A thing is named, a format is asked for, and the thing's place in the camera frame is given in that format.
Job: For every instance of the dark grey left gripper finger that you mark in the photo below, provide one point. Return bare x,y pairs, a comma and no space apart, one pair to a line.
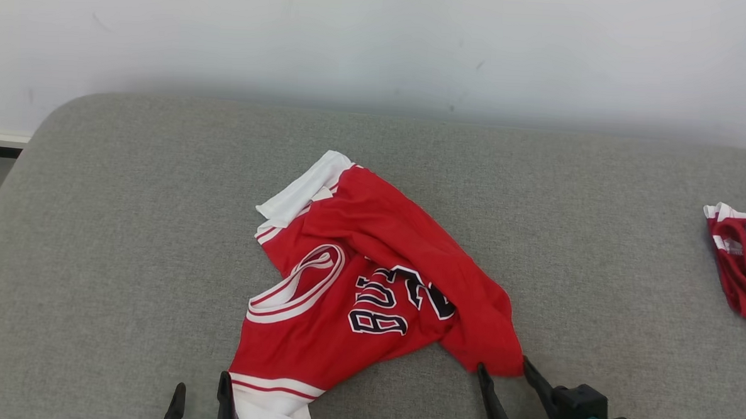
175,409
227,411

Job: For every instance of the red white basketball jersey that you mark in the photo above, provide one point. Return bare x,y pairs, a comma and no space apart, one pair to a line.
384,235

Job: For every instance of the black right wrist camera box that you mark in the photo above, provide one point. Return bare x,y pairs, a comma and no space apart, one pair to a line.
578,404

